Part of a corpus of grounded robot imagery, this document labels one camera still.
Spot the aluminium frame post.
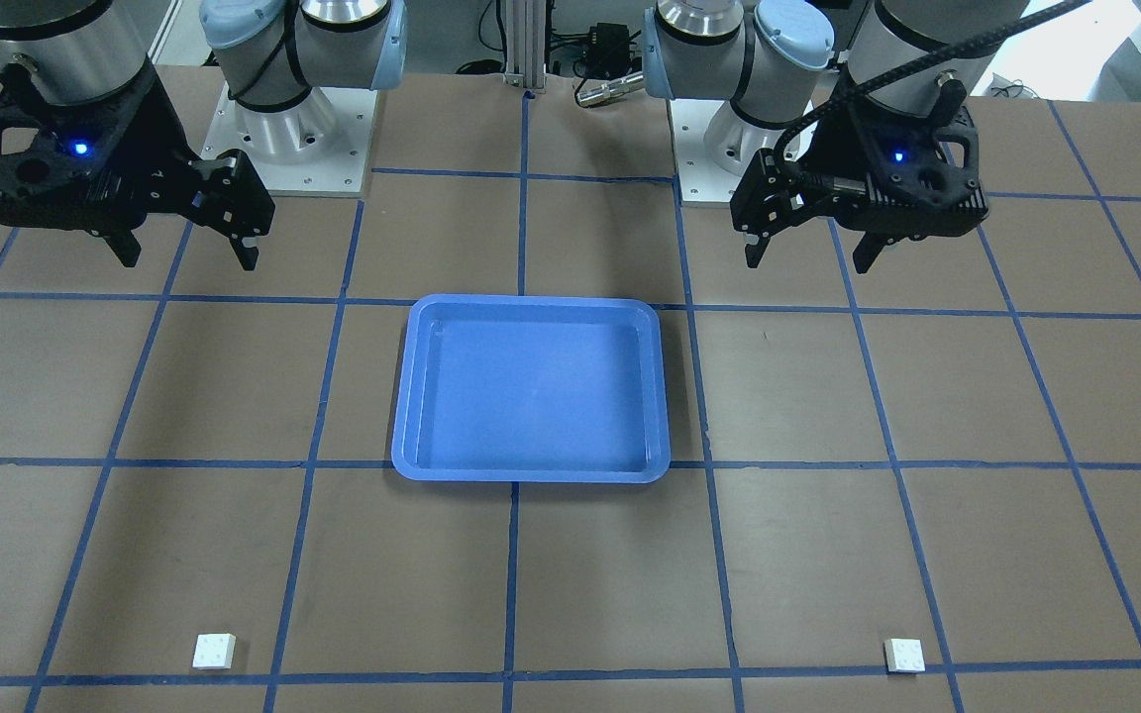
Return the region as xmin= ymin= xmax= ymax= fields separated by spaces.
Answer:
xmin=495 ymin=1 xmax=549 ymax=94

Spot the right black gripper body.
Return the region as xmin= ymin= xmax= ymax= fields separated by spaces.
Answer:
xmin=0 ymin=60 xmax=275 ymax=244

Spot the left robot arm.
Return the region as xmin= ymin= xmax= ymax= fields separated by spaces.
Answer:
xmin=640 ymin=1 xmax=1027 ymax=272

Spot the white block robot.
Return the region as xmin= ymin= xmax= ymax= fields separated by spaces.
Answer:
xmin=191 ymin=633 xmax=238 ymax=669
xmin=882 ymin=638 xmax=926 ymax=675

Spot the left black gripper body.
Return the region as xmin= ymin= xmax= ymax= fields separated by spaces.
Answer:
xmin=730 ymin=94 xmax=990 ymax=238

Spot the blue plastic tray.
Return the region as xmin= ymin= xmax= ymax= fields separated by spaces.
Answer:
xmin=393 ymin=294 xmax=672 ymax=484

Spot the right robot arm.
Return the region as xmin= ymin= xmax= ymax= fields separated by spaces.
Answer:
xmin=0 ymin=1 xmax=407 ymax=272

